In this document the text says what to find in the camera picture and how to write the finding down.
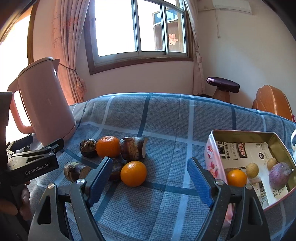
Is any window with brown frame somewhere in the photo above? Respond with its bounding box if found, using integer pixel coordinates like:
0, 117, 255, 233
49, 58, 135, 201
84, 0, 193, 75

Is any pink curtain right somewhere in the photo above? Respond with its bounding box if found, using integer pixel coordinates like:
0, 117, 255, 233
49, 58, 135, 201
185, 0, 206, 95

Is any pink curtain left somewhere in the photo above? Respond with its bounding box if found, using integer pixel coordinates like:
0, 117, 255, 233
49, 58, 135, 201
52, 0, 90, 105

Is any large orange tangerine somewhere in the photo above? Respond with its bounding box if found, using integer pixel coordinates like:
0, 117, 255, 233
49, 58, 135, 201
96, 136, 120, 158

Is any pink biscuit tin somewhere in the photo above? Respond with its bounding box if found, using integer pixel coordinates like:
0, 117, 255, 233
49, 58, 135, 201
203, 129, 296, 227

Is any small tan longan fruit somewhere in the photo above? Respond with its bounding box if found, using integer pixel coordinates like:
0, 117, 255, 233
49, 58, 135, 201
246, 163, 259, 179

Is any pink curtain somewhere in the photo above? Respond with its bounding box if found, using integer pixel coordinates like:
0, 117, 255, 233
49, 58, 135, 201
185, 0, 206, 95
52, 0, 90, 105

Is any paper liner in tin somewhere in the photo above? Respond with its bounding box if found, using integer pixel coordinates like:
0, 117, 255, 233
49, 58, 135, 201
216, 141, 288, 208

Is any dark purple stool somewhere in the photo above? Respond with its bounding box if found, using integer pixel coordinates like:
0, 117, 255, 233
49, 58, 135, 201
207, 77, 240, 103

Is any blue plaid tablecloth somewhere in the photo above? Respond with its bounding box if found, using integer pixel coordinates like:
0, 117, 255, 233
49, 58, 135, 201
29, 93, 295, 240

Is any dark knobby round fruit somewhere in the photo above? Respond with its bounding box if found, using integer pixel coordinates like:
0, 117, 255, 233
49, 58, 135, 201
109, 158, 126, 182

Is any person left hand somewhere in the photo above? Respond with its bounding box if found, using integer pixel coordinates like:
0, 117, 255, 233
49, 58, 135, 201
1, 181, 33, 221

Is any white cartoon mug with lid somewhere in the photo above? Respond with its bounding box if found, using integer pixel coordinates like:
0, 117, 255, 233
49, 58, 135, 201
290, 130, 296, 161

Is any purple passion fruit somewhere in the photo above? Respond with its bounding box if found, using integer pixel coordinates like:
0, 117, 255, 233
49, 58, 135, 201
269, 162, 294, 190

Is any small orange tangerine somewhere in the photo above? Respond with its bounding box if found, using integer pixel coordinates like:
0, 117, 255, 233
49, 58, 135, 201
120, 161, 147, 187

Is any pink electric kettle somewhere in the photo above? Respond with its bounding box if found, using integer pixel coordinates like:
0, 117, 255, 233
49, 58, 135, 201
8, 57, 76, 146

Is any orange leather armchair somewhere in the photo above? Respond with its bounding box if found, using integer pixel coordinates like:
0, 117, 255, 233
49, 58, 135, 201
252, 85, 295, 122

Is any white air conditioner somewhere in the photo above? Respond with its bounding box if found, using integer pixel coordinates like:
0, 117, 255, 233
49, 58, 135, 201
212, 0, 252, 15

